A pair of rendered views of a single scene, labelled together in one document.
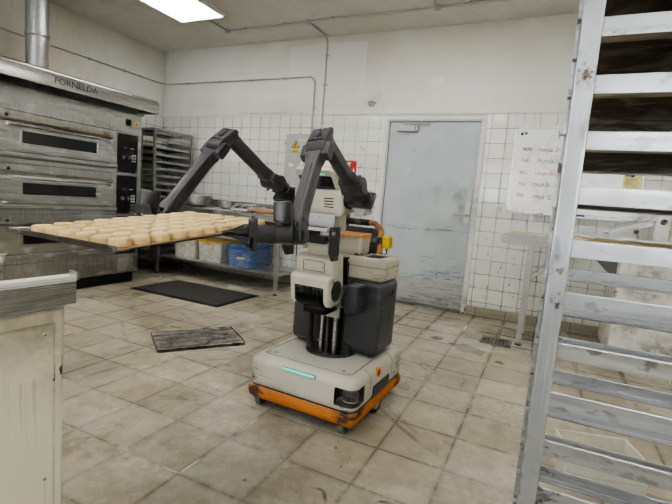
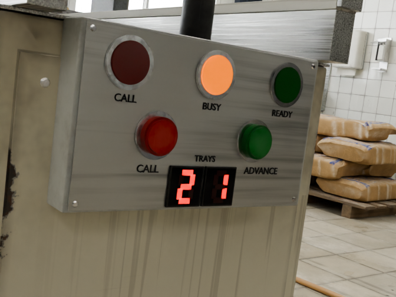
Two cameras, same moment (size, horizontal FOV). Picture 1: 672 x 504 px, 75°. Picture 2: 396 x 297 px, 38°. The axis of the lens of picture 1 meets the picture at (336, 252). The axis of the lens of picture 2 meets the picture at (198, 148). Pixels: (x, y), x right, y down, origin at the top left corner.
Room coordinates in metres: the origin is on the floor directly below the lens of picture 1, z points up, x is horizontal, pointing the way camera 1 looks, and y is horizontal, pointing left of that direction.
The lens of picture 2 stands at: (1.19, 0.26, 0.80)
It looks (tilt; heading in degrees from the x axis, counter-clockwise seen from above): 6 degrees down; 116
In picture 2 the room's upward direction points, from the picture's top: 7 degrees clockwise
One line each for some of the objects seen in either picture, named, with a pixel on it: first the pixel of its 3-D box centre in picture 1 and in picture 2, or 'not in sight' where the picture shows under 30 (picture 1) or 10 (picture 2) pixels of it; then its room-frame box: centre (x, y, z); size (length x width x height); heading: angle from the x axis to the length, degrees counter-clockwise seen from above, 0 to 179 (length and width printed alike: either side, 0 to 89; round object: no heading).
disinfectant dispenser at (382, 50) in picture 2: not in sight; (379, 53); (0.26, 5.47, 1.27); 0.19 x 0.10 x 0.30; 65
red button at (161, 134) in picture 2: not in sight; (157, 135); (0.97, 0.64, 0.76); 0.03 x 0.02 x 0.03; 63
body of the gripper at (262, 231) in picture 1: (262, 233); not in sight; (1.32, 0.23, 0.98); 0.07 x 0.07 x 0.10; 18
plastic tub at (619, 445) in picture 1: (597, 464); not in sight; (1.77, -1.18, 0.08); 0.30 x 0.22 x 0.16; 82
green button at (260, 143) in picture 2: not in sight; (254, 141); (1.02, 0.73, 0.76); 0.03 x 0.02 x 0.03; 63
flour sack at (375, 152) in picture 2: not in sight; (364, 150); (0.38, 4.83, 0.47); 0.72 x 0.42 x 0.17; 70
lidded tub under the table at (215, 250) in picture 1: (220, 250); not in sight; (5.54, 1.46, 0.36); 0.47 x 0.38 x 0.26; 155
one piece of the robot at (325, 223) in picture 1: (312, 235); not in sight; (2.11, 0.12, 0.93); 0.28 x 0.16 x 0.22; 63
